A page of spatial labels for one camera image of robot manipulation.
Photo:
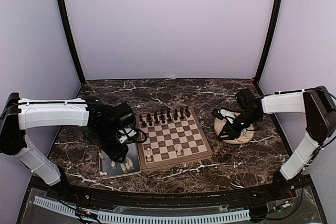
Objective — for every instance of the round bird pattern plate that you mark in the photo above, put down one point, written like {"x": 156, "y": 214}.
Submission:
{"x": 246, "y": 135}

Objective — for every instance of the black left frame post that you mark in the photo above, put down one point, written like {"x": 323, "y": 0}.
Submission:
{"x": 70, "y": 41}

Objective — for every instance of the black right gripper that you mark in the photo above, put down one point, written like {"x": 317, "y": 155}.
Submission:
{"x": 233, "y": 133}

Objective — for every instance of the white chess king piece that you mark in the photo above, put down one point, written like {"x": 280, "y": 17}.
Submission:
{"x": 179, "y": 151}

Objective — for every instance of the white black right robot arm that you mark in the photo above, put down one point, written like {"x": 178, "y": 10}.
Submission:
{"x": 312, "y": 110}

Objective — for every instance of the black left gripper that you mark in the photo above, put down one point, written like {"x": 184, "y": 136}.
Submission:
{"x": 115, "y": 154}

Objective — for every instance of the black right frame post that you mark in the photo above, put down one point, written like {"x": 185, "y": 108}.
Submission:
{"x": 268, "y": 41}

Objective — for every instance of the wooden chess board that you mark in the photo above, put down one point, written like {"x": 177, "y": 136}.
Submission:
{"x": 163, "y": 141}

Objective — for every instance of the black front rail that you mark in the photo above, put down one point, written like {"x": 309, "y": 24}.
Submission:
{"x": 96, "y": 196}

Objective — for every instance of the white chess pieces in tray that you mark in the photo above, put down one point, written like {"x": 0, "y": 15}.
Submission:
{"x": 109, "y": 168}

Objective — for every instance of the white perforated cable duct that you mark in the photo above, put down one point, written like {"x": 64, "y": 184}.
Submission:
{"x": 123, "y": 214}

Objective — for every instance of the dark chess pieces row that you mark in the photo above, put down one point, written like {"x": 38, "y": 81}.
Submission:
{"x": 177, "y": 117}

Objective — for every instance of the black frame post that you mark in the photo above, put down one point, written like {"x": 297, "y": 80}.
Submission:
{"x": 268, "y": 41}
{"x": 70, "y": 41}

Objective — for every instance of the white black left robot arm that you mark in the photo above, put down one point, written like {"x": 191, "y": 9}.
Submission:
{"x": 114, "y": 126}

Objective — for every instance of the metal tray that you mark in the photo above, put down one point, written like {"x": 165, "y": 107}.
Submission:
{"x": 133, "y": 158}

